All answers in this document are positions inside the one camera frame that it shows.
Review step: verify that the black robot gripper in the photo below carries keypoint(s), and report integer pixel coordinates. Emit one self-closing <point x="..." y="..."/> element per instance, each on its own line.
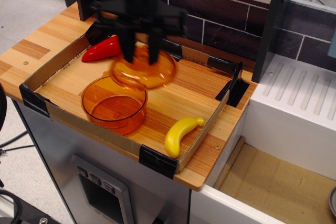
<point x="153" y="17"/>

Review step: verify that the orange transparent pot lid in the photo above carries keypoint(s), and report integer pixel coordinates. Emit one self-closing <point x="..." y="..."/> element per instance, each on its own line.
<point x="140" y="74"/>

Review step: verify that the orange transparent plastic pot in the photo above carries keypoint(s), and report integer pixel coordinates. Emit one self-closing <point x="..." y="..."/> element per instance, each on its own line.
<point x="114" y="106"/>

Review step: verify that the red toy chili pepper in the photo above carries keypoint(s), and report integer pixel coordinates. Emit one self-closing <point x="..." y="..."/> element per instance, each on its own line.
<point x="109" y="47"/>

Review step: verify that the cardboard fence with black tape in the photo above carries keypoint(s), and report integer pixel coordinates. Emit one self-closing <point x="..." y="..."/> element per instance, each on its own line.
<point x="59" y="77"/>

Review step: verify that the yellow toy banana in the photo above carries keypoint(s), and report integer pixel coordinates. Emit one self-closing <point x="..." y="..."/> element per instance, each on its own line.
<point x="178" y="131"/>

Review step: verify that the silver toy dishwasher front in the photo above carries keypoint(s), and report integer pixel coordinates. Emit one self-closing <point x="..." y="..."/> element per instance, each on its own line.
<point x="99" y="185"/>

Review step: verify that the white toy sink unit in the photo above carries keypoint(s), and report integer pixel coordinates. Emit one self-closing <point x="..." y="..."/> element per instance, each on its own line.
<point x="279" y="165"/>

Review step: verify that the grey plate edge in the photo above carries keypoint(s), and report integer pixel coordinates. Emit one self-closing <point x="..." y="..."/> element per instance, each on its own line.
<point x="332" y="201"/>

